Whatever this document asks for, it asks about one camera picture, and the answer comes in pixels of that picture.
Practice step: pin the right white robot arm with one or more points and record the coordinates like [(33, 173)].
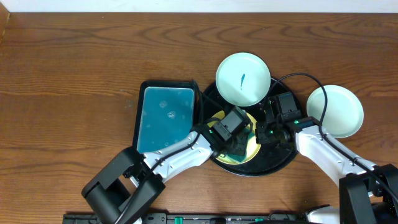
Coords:
[(367, 192)]

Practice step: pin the round black serving tray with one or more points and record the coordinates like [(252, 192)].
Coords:
[(269, 159)]

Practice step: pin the yellow plate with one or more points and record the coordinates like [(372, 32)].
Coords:
[(252, 148)]

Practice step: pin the green yellow sponge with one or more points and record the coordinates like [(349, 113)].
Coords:
[(238, 149)]

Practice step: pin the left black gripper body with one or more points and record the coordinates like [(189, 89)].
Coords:
[(237, 143)]

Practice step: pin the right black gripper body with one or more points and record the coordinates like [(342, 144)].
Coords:
[(267, 134)]

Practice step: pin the black rectangular water tray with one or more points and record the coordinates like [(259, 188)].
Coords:
[(165, 114)]

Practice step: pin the mint plate with blue stain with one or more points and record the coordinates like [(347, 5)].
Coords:
[(243, 79)]

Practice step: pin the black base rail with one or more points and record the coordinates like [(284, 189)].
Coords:
[(163, 218)]

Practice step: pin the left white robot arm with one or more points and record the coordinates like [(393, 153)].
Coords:
[(126, 187)]

